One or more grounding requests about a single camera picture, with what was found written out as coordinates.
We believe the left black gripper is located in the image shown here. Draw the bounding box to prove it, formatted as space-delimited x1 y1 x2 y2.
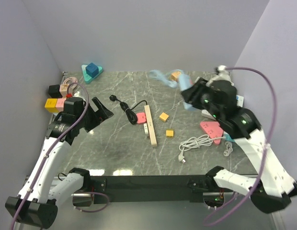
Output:
76 97 113 132

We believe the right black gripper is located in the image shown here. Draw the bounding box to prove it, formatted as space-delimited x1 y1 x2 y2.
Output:
180 77 222 121

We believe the light blue power strip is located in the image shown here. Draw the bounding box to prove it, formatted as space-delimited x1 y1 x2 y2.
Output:
148 69 199 112

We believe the black power cord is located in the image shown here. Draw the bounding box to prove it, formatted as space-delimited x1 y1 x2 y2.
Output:
109 94 148 125

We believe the orange plug adapter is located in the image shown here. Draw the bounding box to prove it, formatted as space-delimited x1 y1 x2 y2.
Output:
159 112 169 122

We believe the white cable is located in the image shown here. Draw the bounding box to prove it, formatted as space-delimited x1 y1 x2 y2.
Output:
178 134 214 165

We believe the pink plug adapter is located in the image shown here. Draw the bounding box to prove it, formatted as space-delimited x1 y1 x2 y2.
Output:
136 112 147 125

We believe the yellow plug adapter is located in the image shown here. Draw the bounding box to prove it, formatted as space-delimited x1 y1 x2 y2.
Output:
166 129 174 138

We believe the white plug adapter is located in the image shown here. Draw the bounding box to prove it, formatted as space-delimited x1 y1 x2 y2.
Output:
143 123 149 137

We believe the beige power strip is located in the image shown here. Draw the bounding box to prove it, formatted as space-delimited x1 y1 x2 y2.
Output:
144 105 158 147

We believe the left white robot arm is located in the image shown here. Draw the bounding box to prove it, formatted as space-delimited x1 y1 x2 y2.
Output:
5 97 114 229

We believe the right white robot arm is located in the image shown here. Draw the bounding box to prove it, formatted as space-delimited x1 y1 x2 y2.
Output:
181 78 297 214

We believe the peach cube socket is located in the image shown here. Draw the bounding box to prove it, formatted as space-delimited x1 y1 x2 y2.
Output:
170 70 181 82

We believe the pink cube socket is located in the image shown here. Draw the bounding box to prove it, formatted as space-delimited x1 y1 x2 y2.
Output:
56 98 66 112

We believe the beige cube socket left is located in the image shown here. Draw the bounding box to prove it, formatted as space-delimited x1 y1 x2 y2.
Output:
59 84 75 98

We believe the yellow cube socket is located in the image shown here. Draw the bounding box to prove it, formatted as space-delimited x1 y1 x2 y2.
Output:
45 98 58 113

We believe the black cube socket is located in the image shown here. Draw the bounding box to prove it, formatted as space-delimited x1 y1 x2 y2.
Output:
48 84 62 98

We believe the blue cube socket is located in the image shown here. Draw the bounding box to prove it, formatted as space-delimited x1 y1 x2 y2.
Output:
85 63 99 77

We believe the white triangular power strip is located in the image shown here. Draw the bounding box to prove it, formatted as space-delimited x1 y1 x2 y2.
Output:
201 110 214 119

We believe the pink triangular power strip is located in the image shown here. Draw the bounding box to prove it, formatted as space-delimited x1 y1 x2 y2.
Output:
200 121 224 145

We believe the white multicolour power strip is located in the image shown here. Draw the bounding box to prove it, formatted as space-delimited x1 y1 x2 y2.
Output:
236 95 244 107

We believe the teal triangular power strip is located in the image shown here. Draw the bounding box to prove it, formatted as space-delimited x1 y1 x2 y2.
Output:
81 63 103 84

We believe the black base bar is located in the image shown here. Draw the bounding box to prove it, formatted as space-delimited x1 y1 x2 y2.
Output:
90 174 209 204

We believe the pink coiled cable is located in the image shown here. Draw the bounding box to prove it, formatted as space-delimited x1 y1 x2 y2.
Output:
62 76 79 87

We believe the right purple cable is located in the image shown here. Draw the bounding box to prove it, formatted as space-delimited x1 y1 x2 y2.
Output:
203 67 278 226

